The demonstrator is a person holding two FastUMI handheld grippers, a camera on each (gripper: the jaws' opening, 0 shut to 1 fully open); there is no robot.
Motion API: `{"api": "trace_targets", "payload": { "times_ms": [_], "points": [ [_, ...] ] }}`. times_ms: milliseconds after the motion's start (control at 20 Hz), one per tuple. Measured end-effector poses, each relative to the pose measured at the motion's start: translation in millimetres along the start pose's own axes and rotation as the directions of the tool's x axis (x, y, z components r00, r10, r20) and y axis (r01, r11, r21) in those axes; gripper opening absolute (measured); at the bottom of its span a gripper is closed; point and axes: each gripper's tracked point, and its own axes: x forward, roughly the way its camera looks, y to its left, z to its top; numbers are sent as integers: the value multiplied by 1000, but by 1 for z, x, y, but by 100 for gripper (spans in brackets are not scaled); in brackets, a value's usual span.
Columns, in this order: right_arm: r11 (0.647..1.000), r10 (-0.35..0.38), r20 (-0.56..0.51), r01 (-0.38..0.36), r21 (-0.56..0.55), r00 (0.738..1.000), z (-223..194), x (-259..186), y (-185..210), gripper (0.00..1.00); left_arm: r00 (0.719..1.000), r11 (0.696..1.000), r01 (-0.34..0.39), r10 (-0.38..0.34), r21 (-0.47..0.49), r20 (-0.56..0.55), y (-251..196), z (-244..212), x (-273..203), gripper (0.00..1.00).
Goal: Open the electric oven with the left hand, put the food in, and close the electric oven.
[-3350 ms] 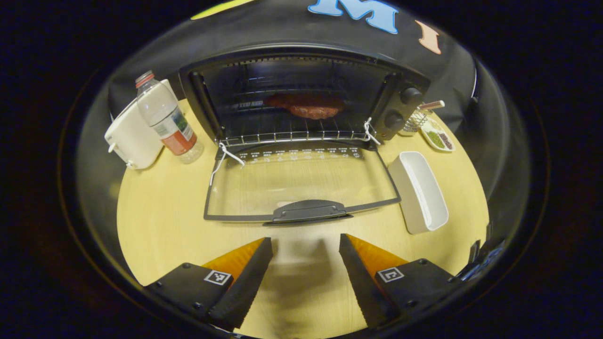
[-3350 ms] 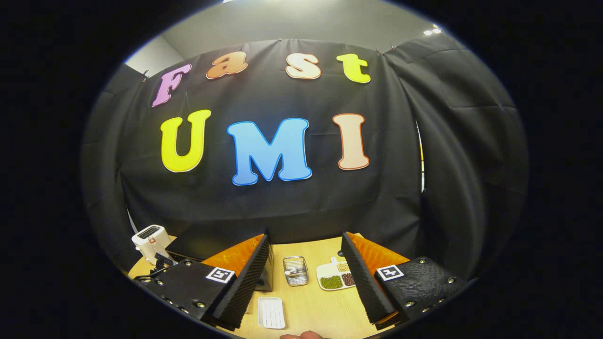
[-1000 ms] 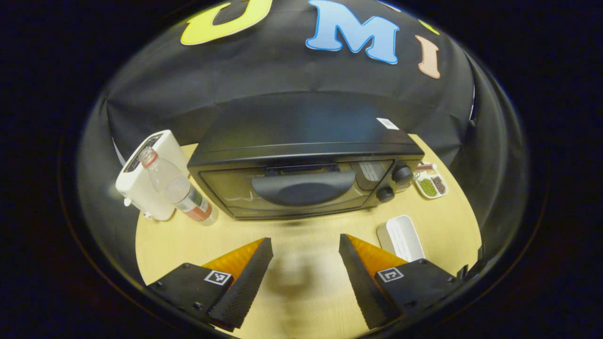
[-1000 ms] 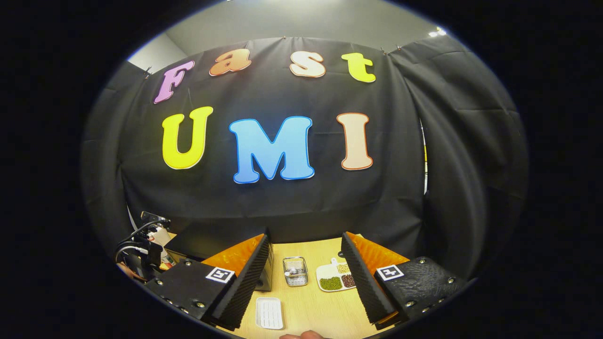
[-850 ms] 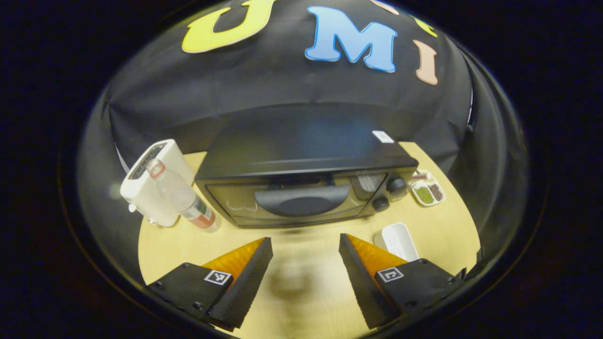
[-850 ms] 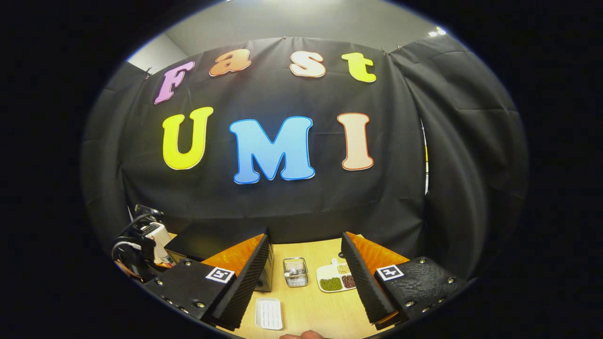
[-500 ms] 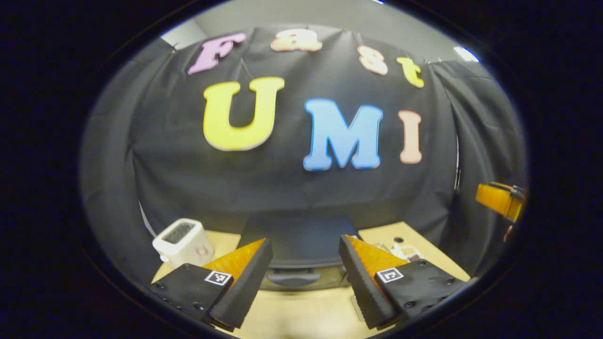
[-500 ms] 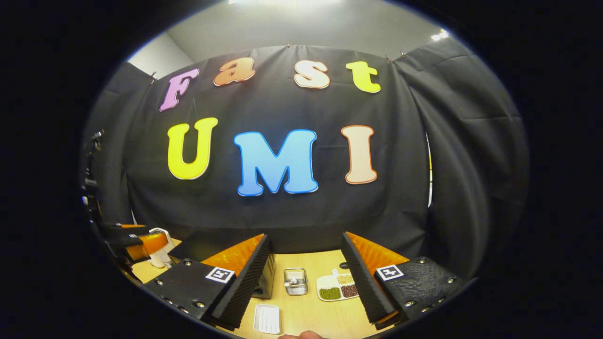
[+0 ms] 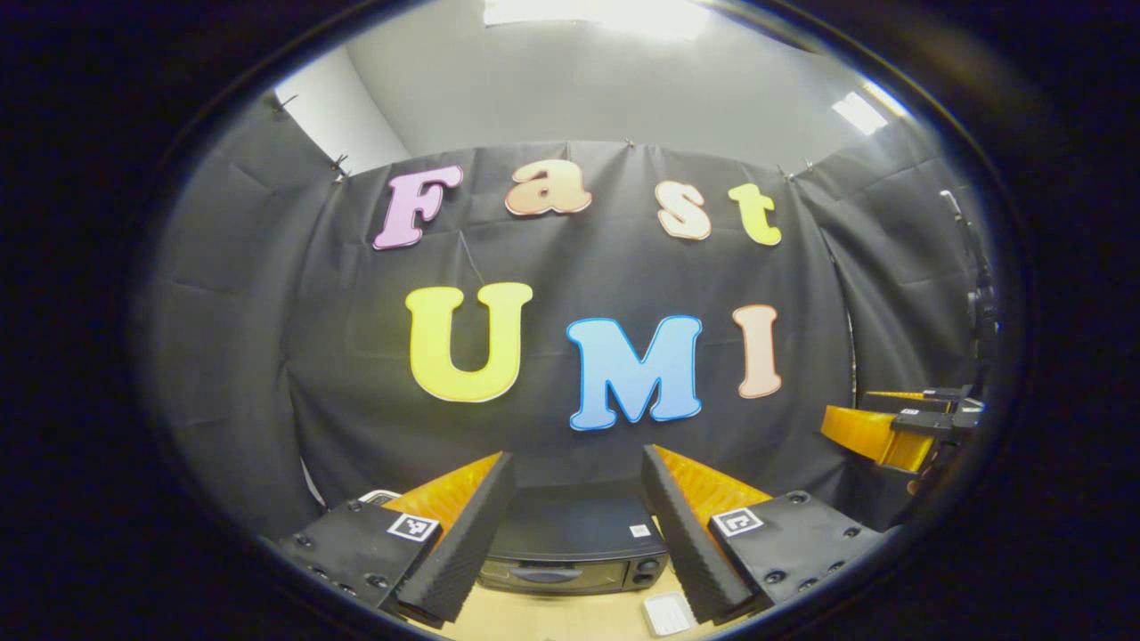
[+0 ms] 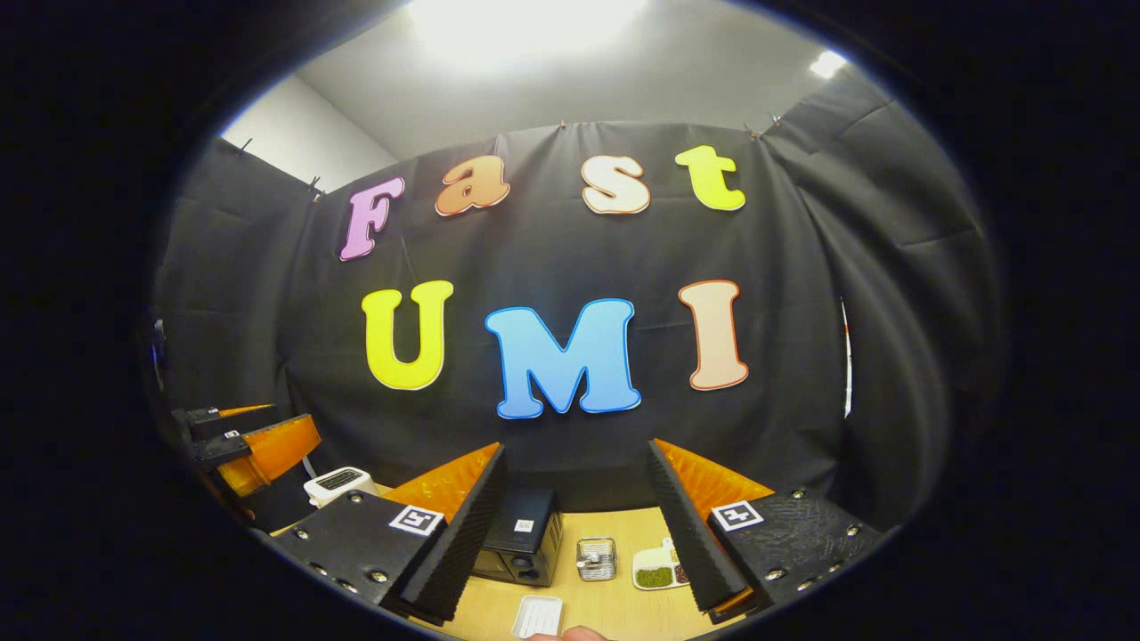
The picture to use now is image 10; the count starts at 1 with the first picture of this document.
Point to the small ceiling light panel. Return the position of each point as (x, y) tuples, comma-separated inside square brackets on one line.
[(827, 64)]

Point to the white divided plate with beans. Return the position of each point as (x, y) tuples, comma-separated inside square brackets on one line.
[(655, 570)]

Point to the clear glass jar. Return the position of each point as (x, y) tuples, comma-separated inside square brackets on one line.
[(597, 559)]

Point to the black backdrop cloth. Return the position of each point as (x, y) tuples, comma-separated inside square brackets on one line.
[(534, 445)]

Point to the black electric oven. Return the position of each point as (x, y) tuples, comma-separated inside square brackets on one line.
[(521, 534)]

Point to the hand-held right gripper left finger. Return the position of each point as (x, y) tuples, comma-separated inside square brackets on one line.
[(454, 543)]

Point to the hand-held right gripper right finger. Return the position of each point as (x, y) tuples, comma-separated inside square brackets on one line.
[(690, 534)]

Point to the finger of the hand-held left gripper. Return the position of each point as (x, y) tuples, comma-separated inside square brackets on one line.
[(276, 450), (232, 423)]

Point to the white food tray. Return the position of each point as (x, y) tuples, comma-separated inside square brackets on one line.
[(539, 616)]

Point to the large ceiling light panel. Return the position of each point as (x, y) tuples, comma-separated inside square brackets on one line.
[(525, 31)]

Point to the white toaster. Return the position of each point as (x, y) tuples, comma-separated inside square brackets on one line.
[(343, 485)]

